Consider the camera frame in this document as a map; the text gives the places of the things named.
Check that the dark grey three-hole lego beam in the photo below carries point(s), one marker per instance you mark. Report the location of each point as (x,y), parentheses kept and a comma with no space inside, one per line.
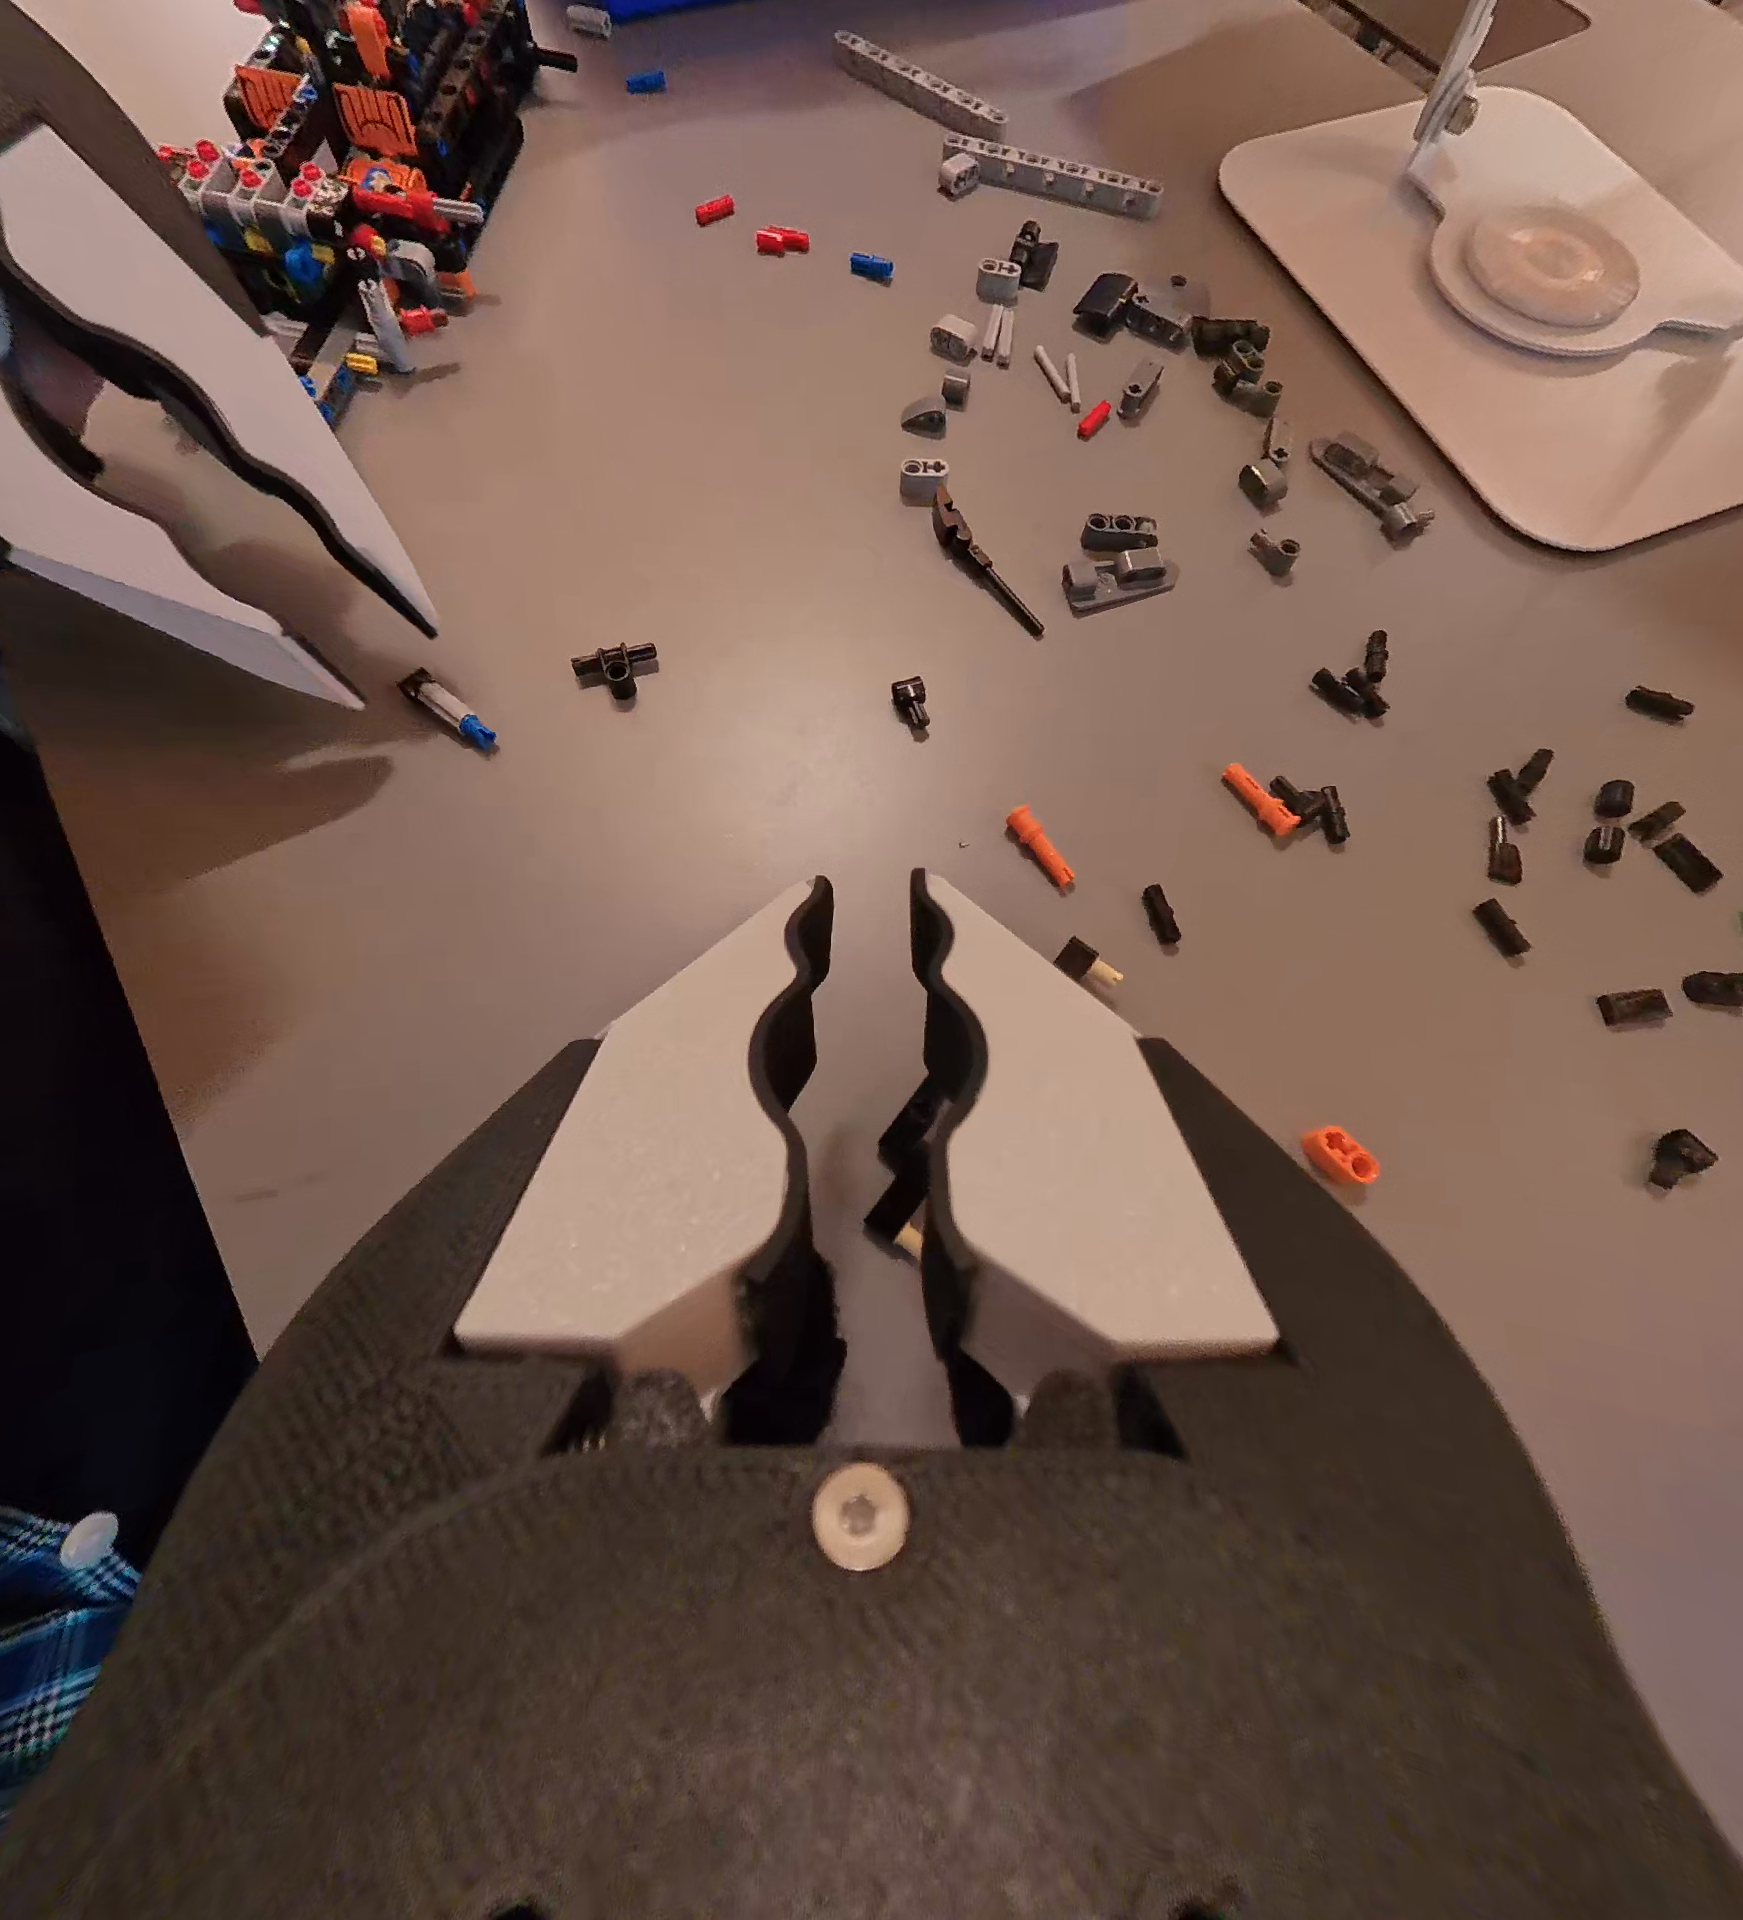
(1119,531)

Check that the grey lego connector with blue pin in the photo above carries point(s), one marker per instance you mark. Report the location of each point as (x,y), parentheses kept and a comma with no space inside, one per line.
(441,705)

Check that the black lego connector with tan pin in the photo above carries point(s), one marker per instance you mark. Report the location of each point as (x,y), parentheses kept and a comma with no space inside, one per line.
(1080,961)

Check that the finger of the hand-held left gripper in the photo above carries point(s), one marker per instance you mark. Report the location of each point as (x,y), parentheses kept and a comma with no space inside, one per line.
(106,534)
(197,351)

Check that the white stand base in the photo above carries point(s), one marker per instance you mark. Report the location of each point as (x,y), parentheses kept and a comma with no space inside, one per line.
(1637,389)

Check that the orange lego pin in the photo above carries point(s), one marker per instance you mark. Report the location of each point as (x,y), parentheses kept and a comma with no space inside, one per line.
(1257,800)
(1041,850)

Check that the black lego cross connector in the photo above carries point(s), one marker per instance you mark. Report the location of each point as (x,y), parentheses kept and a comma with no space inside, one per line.
(615,665)

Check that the black curved lego panel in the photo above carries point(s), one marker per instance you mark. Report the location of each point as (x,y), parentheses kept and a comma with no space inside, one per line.
(1105,299)

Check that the dark navy clothing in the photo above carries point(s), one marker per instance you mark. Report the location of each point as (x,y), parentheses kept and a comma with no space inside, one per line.
(45,1126)

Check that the small black lego connector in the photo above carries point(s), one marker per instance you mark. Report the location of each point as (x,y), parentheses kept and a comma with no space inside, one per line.
(910,701)

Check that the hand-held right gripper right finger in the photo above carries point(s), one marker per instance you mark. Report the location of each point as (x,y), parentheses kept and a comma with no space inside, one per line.
(1098,1200)

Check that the dark lego connector cluster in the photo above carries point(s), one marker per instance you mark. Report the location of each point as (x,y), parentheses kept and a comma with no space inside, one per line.
(1248,388)

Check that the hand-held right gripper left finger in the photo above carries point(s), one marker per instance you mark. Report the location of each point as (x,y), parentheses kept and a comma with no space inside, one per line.
(634,1200)

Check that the black lego double connector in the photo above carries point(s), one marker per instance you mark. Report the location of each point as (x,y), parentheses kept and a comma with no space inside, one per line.
(1232,337)

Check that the orange lego connector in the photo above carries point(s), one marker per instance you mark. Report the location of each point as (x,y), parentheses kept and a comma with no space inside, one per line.
(1342,1156)

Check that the long red lego pin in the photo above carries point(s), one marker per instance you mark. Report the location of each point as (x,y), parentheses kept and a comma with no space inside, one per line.
(782,237)

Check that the multicoloured lego technic model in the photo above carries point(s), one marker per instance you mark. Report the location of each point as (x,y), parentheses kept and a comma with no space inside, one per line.
(362,150)

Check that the black lego lever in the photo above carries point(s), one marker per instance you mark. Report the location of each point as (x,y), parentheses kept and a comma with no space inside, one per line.
(969,547)

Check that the dark grey lego axle connector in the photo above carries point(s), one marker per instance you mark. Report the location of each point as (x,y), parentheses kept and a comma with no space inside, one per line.
(1141,388)

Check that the black lego angle connector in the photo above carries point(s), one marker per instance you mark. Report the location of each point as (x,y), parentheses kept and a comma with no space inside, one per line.
(1030,256)

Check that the dark grey lego block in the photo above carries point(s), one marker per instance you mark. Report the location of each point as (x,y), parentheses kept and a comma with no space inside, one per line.
(1166,313)

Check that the grey half-round lego piece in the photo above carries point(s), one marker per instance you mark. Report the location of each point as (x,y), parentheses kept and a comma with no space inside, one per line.
(929,416)

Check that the group of small black lego parts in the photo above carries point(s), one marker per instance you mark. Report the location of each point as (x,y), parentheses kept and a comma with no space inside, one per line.
(1688,861)

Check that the black lego connector piece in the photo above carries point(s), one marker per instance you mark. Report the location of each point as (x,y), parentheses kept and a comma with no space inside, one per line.
(905,1156)

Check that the grey flat lego piece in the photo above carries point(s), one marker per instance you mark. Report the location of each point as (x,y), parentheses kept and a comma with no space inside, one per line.
(1114,584)

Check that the dark olive lego connector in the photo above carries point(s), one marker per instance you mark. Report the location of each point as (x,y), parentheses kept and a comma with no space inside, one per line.
(1266,478)

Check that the tiny grey lego piece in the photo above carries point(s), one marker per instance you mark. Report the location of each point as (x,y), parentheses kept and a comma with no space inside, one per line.
(587,20)

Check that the black lego connector pair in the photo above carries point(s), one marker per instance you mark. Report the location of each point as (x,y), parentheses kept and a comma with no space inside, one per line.
(1317,814)

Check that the grey lego joint assembly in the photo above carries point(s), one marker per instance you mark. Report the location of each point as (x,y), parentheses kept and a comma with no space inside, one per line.
(1365,471)

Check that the dark grey lego elbow connector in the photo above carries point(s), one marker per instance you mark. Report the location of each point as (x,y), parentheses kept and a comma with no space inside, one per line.
(1277,551)

